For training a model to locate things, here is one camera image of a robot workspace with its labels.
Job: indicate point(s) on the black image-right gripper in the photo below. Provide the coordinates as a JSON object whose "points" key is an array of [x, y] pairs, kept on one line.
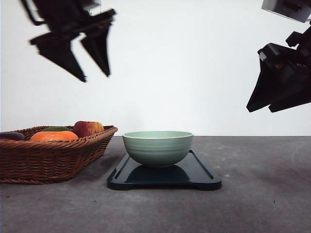
{"points": [[286, 75]]}

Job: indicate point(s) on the black image-left gripper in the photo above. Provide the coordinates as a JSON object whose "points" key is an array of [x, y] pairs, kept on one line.
{"points": [[66, 16]]}

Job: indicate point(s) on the light green ceramic bowl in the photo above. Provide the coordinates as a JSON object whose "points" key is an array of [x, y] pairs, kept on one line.
{"points": [[157, 148]]}

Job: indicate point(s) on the brown woven wicker basket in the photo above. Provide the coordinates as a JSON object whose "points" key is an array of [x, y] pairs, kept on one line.
{"points": [[50, 162]]}

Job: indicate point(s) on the red yellow apple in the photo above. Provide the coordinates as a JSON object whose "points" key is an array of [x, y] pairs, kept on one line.
{"points": [[86, 128]]}

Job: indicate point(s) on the dark green avocado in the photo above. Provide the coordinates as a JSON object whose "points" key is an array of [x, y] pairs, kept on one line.
{"points": [[57, 128]]}

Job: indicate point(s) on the orange tangerine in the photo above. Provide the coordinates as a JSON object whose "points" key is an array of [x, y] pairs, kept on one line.
{"points": [[54, 136]]}

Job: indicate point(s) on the dark purple eggplant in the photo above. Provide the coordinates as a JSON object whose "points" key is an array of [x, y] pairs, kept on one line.
{"points": [[11, 136]]}

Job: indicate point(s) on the dark rectangular serving tray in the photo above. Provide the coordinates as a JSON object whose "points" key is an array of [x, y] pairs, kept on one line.
{"points": [[192, 173]]}

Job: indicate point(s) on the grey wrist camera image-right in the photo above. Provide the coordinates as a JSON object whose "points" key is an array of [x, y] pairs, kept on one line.
{"points": [[294, 9]]}

